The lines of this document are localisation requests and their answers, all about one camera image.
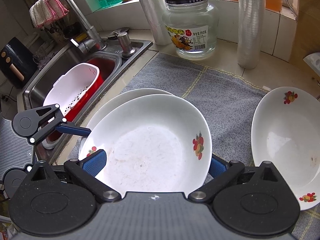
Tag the white plate fruit print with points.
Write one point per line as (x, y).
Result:
(112, 102)
(150, 142)
(282, 142)

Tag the pink white dishcloth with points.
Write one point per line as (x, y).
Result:
(47, 10)

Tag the yellow sponge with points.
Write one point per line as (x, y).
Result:
(81, 38)

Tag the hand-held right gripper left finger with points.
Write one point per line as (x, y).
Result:
(96, 162)

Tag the metal soap dispenser pump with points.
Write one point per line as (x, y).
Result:
(125, 43)

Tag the white strainer basket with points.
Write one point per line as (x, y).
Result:
(75, 87)

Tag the tall plastic wrap roll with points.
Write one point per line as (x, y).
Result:
(250, 30)

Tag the grey rimmed red basin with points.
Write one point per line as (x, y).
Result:
(105, 67)

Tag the metal faucet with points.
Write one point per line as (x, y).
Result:
(96, 38)

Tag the grey teal checked towel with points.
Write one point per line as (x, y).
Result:
(212, 85)

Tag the metal sink hole cover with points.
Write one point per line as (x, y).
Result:
(117, 33)

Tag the red plastic basket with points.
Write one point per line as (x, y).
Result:
(82, 107)

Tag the glass jar yellow lid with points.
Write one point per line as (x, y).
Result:
(190, 20)

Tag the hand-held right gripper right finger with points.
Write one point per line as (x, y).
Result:
(218, 166)

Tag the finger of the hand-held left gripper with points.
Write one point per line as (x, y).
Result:
(72, 130)

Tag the stainless steel sink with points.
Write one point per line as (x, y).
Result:
(50, 67)

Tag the short plastic wrap roll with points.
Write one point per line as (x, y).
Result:
(152, 12)

